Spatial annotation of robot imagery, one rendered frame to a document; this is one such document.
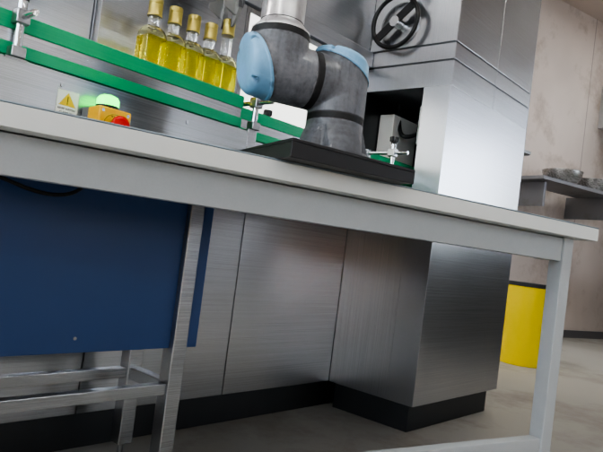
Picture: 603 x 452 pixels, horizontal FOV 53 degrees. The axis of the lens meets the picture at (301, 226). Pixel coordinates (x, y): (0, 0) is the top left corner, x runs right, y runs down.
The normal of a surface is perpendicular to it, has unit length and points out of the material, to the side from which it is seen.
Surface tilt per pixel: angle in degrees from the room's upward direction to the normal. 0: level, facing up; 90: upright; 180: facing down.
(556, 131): 90
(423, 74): 90
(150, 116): 90
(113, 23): 90
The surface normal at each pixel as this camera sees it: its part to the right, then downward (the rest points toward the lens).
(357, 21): 0.74, 0.07
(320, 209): 0.54, 0.04
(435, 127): -0.65, -0.11
